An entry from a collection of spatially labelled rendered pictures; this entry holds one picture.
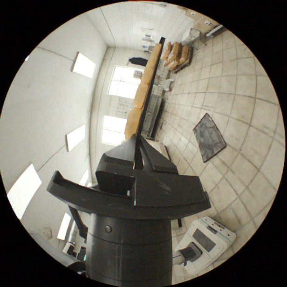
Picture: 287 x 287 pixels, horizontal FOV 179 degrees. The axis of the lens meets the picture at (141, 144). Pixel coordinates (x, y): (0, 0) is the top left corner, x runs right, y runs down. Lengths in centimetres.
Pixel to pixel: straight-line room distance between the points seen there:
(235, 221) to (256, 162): 56
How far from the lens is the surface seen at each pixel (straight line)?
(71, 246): 94
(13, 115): 208
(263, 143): 104
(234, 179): 108
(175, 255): 104
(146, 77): 20
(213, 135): 129
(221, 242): 98
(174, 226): 159
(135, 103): 17
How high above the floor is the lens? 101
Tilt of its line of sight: 9 degrees down
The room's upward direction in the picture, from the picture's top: 78 degrees counter-clockwise
